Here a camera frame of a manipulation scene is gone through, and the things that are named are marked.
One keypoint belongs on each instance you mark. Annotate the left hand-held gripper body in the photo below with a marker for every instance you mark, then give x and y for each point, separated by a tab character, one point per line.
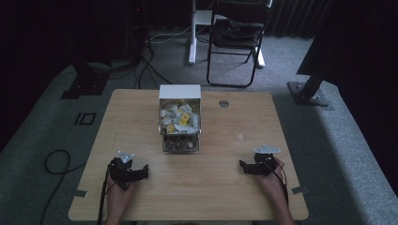
120	170

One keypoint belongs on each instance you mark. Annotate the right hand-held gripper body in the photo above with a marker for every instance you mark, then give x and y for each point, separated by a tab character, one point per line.
266	162

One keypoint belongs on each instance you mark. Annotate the person's right hand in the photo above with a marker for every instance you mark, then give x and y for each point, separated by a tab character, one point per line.
275	184

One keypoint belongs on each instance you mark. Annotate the person's left hand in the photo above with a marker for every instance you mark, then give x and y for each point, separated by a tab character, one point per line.
120	195

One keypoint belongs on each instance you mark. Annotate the clear drawer with brown contents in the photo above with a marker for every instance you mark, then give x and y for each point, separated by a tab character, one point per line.
180	144

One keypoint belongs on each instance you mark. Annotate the grey tape strip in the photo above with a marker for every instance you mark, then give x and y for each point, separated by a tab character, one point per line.
80	193
299	190

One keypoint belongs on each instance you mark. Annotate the pile of white yellow packets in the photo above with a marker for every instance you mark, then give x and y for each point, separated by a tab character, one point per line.
180	118

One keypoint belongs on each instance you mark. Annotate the clear drawer with packets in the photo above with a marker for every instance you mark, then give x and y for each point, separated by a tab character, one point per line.
180	117

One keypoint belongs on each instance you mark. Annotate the round grey table grommet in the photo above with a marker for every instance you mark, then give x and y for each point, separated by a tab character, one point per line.
223	103

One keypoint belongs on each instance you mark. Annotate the white mini drawer cabinet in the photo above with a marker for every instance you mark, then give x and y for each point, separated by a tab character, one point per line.
180	92

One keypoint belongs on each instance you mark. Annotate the black metal stand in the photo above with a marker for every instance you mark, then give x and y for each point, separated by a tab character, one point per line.
309	90

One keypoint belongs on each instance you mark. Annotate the black stand base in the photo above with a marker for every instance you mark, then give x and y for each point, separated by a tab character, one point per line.
86	84

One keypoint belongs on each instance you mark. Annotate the black folding chair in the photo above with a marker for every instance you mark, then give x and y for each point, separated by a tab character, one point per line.
237	47

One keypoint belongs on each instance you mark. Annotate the dark cloth on chair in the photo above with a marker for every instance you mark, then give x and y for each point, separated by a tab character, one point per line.
236	29

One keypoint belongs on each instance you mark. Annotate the white desk leg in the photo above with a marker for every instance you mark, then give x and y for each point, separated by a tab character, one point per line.
194	37

